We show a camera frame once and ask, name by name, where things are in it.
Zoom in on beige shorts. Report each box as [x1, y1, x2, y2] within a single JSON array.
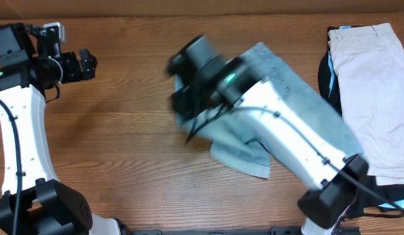
[[328, 22, 404, 186]]

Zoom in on black garment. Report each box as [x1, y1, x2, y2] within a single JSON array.
[[317, 25, 404, 219]]

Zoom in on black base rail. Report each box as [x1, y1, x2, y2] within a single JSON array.
[[129, 225, 361, 235]]

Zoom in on light blue garment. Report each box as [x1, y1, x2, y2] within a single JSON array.
[[328, 25, 404, 210]]

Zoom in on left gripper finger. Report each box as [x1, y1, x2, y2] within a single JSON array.
[[80, 67, 95, 80], [79, 49, 97, 68]]

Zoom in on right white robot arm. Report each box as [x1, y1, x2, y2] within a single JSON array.
[[166, 35, 368, 234]]

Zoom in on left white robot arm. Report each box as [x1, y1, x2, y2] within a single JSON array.
[[0, 22, 129, 235]]

